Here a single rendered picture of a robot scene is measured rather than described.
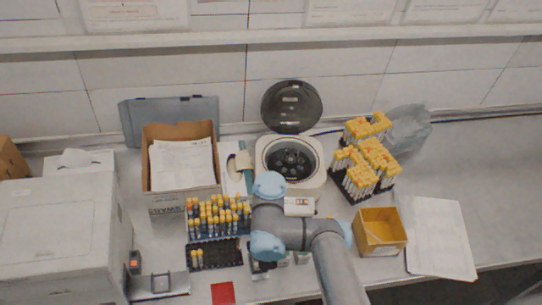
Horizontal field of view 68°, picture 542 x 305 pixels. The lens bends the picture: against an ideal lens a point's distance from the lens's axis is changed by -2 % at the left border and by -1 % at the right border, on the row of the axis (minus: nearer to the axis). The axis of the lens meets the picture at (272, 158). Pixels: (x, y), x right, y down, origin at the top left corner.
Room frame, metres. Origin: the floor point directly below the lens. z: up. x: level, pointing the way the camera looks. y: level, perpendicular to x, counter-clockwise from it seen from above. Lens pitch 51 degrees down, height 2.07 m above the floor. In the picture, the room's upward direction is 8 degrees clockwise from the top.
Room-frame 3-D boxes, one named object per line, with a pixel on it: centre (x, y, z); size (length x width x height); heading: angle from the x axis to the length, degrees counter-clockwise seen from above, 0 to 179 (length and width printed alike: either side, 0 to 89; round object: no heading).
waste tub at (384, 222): (0.69, -0.38, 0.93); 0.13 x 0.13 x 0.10; 13
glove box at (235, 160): (0.85, 0.12, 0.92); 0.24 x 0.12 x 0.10; 17
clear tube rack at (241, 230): (0.65, 0.14, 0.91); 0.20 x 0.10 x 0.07; 107
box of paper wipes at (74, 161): (0.76, 0.64, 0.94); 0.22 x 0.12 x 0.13; 111
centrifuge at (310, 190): (0.86, -0.06, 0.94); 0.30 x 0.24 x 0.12; 8
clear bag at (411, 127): (1.18, -0.50, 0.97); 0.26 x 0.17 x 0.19; 123
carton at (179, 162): (0.81, 0.30, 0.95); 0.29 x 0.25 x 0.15; 17
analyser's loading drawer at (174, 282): (0.41, 0.28, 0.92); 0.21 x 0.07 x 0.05; 107
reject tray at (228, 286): (0.43, 0.09, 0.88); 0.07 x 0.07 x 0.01; 17
